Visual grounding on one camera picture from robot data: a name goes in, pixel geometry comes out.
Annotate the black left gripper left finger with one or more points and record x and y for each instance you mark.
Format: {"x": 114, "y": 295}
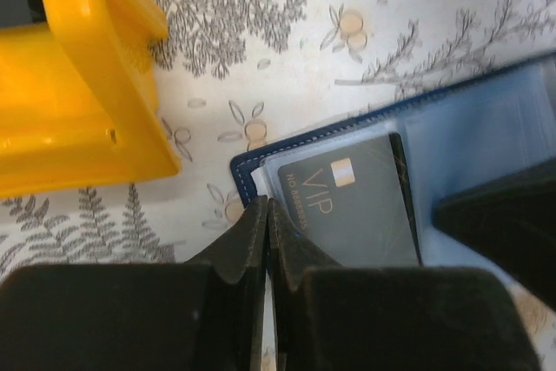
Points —
{"x": 203, "y": 314}

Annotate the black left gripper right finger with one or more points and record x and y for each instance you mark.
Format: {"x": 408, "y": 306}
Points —
{"x": 331, "y": 317}

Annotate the blue leather card holder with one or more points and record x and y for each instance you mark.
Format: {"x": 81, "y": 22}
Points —
{"x": 453, "y": 139}

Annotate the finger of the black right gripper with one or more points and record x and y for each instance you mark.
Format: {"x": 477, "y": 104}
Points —
{"x": 510, "y": 221}

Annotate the yellow plastic bin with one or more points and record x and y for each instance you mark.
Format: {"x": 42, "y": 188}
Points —
{"x": 79, "y": 99}

